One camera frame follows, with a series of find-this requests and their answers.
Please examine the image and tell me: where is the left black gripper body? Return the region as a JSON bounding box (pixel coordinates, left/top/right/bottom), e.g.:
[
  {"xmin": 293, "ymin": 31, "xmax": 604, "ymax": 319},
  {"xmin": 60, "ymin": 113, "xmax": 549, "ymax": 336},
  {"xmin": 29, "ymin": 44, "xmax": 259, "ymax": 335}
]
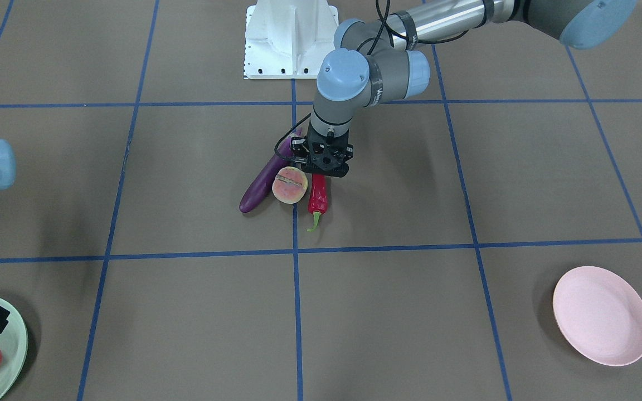
[{"xmin": 289, "ymin": 126, "xmax": 354, "ymax": 178}]

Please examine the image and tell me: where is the red chili pepper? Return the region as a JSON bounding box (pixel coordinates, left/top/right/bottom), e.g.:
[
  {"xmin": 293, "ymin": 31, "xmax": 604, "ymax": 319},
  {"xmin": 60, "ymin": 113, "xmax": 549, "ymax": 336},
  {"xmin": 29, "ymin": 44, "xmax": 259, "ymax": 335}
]
[{"xmin": 307, "ymin": 174, "xmax": 329, "ymax": 232}]

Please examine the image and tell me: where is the peach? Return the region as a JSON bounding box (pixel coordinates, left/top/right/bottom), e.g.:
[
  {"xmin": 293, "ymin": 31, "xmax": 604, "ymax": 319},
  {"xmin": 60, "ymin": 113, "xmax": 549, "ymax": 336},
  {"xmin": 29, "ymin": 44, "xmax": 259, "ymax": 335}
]
[{"xmin": 271, "ymin": 167, "xmax": 308, "ymax": 204}]

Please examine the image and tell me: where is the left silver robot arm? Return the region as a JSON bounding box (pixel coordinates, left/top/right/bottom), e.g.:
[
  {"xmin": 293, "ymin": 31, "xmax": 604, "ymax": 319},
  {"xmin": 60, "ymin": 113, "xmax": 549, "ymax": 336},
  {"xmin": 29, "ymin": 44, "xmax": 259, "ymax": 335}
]
[{"xmin": 275, "ymin": 1, "xmax": 636, "ymax": 177}]

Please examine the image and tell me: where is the green plate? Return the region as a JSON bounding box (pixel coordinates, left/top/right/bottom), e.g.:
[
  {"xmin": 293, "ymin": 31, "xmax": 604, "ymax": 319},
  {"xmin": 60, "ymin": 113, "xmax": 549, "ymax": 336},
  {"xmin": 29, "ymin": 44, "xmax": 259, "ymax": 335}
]
[{"xmin": 0, "ymin": 298, "xmax": 28, "ymax": 400}]

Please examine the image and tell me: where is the purple eggplant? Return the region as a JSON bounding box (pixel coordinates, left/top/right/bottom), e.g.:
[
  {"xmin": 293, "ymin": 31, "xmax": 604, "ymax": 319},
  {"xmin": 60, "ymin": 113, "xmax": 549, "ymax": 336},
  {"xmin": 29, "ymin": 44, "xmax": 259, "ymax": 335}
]
[{"xmin": 239, "ymin": 129, "xmax": 303, "ymax": 213}]

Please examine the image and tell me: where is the pink plate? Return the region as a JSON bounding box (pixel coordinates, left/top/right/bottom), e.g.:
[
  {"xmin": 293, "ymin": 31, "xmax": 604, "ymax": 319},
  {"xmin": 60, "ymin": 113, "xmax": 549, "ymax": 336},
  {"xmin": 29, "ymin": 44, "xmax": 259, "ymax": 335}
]
[{"xmin": 551, "ymin": 266, "xmax": 642, "ymax": 367}]

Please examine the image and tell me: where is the white camera stand base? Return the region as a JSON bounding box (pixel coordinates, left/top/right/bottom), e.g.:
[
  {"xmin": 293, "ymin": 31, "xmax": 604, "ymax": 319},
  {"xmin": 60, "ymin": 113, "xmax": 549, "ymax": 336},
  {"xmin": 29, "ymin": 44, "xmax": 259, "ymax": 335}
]
[{"xmin": 243, "ymin": 1, "xmax": 339, "ymax": 80}]

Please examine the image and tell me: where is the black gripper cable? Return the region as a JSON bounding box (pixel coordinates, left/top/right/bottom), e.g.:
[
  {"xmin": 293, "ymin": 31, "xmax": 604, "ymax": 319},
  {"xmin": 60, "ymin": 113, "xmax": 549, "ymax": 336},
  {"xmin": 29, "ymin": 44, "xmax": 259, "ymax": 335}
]
[{"xmin": 274, "ymin": 0, "xmax": 469, "ymax": 162}]

